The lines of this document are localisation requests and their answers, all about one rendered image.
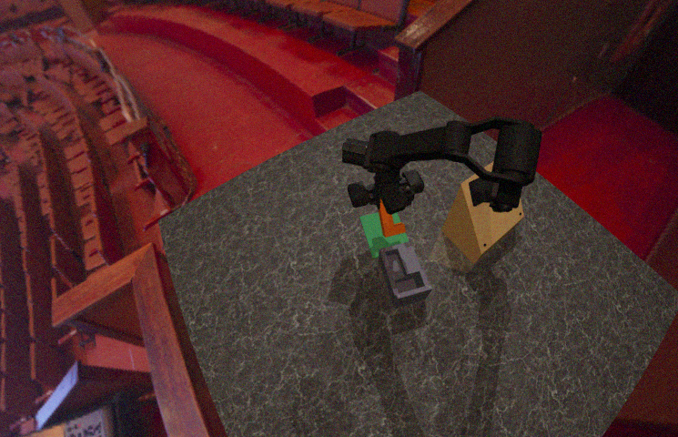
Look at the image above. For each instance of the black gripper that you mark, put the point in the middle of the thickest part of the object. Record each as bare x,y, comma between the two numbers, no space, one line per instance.
361,195

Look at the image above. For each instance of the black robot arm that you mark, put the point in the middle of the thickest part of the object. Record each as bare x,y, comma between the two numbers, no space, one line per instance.
514,166

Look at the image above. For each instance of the orange l-shaped part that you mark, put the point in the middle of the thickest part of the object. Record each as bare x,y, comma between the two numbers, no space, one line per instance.
388,228

